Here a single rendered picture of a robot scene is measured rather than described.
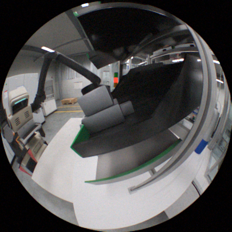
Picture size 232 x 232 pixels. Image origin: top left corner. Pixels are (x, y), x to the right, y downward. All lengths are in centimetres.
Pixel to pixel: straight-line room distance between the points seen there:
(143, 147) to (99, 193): 32
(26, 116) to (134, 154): 78
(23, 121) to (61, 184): 54
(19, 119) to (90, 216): 73
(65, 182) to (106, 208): 25
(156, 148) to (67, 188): 45
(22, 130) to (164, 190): 98
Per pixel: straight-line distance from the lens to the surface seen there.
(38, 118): 358
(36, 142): 83
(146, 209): 45
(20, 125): 73
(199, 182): 74
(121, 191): 41
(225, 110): 117
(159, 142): 18
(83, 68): 50
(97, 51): 18
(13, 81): 318
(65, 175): 49
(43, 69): 65
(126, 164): 20
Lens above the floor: 127
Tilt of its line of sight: 25 degrees down
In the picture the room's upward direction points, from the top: 3 degrees clockwise
